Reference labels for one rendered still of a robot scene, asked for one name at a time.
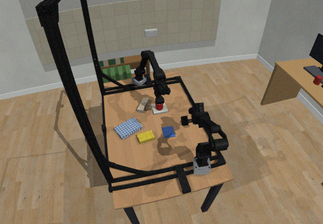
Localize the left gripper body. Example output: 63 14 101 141
153 86 165 104

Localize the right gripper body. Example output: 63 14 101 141
181 116 197 126

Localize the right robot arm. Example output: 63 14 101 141
188 102 229 167

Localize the beige rectangular block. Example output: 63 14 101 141
137 98 149 113

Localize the red cup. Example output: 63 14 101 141
155 102 163 110

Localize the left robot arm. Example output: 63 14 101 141
134 50 171 95

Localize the blue and white checkered towel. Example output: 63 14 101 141
114 117 143 140

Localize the blue flat rectangular pad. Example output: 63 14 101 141
162 126 175 138

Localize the white flat square pad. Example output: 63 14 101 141
151 103 168 115

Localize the yellow sponge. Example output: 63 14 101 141
137 130 155 144

